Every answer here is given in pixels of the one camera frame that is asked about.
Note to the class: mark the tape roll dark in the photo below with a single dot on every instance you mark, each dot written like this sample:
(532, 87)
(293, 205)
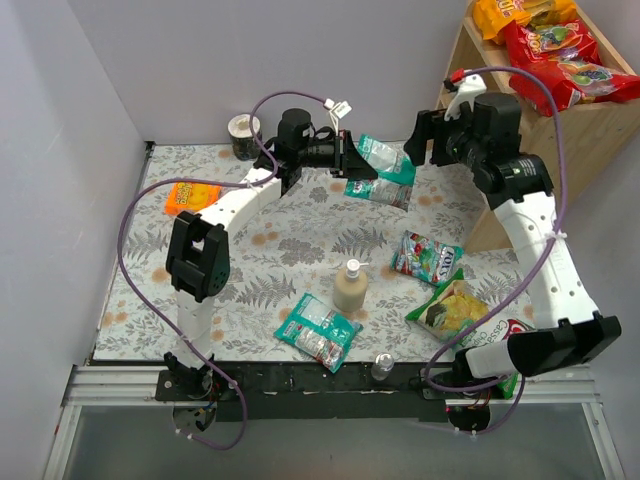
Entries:
(244, 145)

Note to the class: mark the green cassava chips bag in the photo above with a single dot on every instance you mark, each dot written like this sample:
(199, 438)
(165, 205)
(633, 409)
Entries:
(453, 308)

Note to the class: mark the teal Fox's bag back side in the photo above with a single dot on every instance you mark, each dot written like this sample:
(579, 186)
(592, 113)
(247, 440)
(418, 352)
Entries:
(396, 175)

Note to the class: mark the beige pump soap bottle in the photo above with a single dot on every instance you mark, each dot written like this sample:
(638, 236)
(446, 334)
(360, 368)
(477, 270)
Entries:
(350, 286)

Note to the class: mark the orange snack box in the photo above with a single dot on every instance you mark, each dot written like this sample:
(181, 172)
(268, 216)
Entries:
(191, 197)

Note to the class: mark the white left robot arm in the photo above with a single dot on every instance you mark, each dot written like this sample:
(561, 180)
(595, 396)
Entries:
(198, 259)

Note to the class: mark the clear small bottle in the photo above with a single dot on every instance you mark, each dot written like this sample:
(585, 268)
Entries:
(382, 366)

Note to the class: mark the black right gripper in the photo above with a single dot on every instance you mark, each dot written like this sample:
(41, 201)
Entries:
(436, 138)

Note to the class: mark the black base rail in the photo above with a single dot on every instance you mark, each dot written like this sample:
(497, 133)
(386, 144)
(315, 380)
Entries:
(307, 390)

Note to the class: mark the Fox's candy bag front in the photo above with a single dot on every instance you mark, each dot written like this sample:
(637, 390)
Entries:
(426, 259)

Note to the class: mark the red candy bag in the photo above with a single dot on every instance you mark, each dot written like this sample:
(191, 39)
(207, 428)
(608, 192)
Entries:
(574, 82)
(563, 41)

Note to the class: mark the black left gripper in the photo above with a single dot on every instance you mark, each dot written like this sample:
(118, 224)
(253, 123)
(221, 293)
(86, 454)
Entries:
(341, 154)

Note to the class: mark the orange candy bag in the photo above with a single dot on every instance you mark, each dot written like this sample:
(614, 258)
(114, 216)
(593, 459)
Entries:
(492, 16)

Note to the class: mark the teal candy bag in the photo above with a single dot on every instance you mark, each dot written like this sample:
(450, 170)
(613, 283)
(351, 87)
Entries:
(319, 331)

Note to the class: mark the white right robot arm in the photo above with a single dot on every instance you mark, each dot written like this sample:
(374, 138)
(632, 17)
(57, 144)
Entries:
(569, 329)

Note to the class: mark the floral table mat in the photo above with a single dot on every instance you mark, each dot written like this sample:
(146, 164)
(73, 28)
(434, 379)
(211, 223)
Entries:
(294, 246)

